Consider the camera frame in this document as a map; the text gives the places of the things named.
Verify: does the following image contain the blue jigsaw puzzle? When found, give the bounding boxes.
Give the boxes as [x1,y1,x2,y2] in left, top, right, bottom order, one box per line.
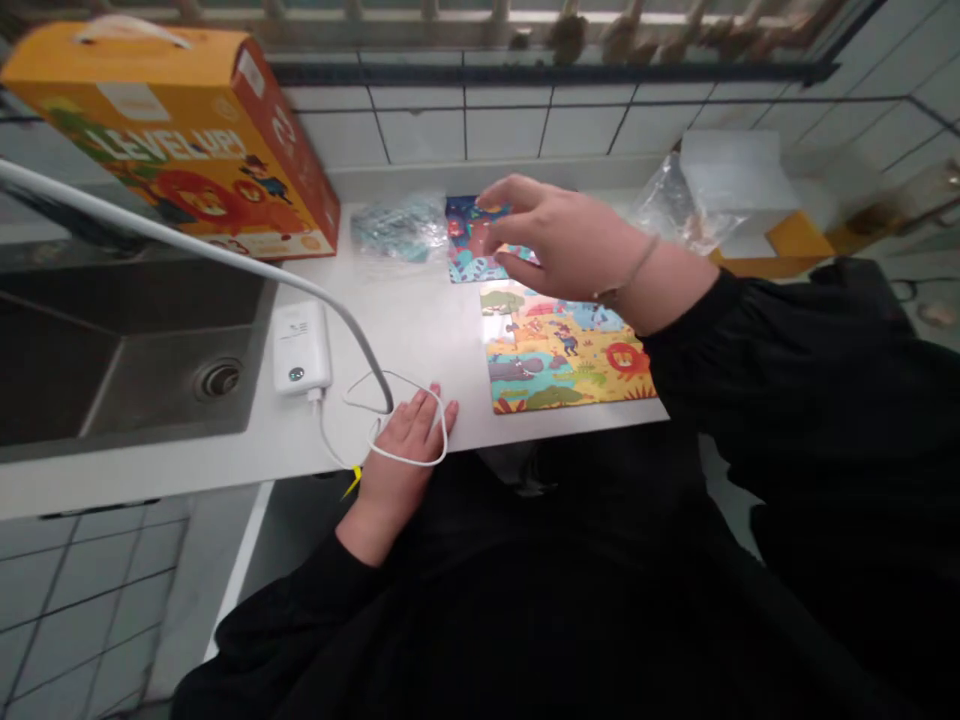
[445,194,541,286]

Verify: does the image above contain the person's right hand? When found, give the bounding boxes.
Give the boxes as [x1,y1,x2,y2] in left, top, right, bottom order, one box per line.
[476,173,661,310]

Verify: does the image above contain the orange cardboard puzzle box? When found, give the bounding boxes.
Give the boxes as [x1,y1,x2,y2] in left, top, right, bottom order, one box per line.
[0,13,343,262]

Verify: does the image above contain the window with bars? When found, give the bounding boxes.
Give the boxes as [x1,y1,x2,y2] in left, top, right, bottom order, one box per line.
[0,0,890,85]

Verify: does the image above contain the white box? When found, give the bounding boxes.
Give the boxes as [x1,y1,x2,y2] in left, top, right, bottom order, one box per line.
[678,129,802,260]

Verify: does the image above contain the sink drain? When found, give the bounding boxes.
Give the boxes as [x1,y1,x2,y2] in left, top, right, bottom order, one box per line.
[194,357,246,403]

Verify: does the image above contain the savanna animal jigsaw puzzle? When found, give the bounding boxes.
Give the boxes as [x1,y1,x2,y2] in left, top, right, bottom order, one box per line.
[479,278,659,416]

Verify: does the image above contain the thick white cable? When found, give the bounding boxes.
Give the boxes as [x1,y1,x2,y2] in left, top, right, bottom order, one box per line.
[0,157,396,415]

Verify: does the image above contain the person's body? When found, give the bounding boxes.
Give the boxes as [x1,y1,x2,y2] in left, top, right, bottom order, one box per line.
[170,419,960,720]

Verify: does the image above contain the yellow box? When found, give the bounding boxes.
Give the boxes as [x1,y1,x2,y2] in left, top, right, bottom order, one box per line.
[708,209,838,280]

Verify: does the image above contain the person's left hand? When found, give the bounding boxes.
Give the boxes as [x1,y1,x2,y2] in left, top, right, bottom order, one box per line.
[358,383,460,502]

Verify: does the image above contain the steel sink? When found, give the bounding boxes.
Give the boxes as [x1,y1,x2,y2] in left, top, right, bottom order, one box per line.
[0,253,280,464]

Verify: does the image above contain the thin white cable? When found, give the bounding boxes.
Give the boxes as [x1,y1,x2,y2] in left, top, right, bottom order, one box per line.
[305,368,450,472]

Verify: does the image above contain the white power bank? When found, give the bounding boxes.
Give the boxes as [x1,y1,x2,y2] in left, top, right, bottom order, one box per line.
[270,299,334,398]

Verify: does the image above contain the clear plastic bag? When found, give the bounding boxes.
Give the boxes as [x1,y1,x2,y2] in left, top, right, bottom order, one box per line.
[628,153,751,256]

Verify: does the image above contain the plastic bag of teal pieces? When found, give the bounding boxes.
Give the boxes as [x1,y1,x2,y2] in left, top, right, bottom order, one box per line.
[349,191,450,265]

